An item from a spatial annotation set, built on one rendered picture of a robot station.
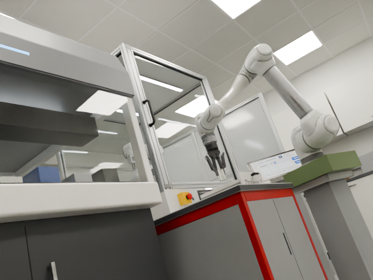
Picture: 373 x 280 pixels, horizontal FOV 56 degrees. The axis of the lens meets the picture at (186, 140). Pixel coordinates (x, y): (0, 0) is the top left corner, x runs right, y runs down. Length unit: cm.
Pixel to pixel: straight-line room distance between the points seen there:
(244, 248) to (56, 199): 76
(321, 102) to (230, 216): 426
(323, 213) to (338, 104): 339
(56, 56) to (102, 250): 81
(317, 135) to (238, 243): 97
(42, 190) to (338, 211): 167
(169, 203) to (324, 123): 102
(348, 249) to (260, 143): 204
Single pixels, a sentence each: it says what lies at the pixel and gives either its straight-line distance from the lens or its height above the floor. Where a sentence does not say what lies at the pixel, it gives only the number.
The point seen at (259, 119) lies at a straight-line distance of 410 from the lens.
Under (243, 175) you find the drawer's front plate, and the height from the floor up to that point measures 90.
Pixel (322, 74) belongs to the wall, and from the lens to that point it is 612.
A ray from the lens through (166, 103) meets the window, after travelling 251.
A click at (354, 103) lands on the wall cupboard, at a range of 554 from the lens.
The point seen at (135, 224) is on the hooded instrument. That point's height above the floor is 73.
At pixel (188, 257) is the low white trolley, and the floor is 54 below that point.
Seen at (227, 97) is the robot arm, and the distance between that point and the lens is 217.
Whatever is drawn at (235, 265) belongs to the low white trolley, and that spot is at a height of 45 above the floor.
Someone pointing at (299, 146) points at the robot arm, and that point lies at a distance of 239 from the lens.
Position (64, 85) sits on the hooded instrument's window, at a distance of 155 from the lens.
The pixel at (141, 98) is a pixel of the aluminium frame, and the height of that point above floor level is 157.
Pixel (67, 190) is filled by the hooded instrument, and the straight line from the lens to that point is 131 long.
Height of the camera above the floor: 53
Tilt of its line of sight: 18 degrees up
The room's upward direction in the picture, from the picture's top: 18 degrees counter-clockwise
